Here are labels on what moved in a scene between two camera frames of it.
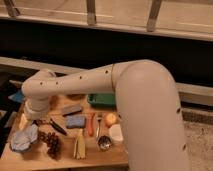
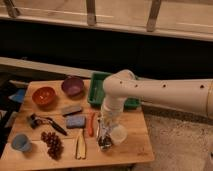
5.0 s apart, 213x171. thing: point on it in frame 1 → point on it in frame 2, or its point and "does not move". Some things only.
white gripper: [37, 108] → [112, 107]
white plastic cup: [116, 133] does not move
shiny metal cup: [104, 142] does not move
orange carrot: [90, 117] does not move
